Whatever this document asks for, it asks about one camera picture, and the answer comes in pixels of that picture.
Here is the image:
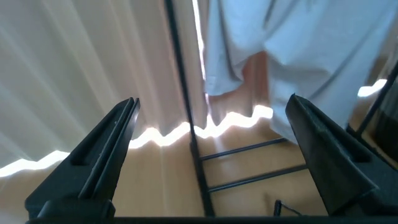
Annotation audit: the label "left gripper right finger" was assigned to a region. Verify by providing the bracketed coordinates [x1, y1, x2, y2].
[285, 93, 398, 217]

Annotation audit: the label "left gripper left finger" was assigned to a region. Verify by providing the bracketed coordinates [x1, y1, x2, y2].
[24, 97, 141, 218]

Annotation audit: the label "pale grey shorts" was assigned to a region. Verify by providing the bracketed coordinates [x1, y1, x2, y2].
[203, 0, 398, 144]

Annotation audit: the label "black clothes rack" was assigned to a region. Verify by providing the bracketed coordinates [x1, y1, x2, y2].
[164, 0, 398, 218]

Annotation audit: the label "beige curtain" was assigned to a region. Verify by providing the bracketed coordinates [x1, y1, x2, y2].
[0, 0, 398, 170]

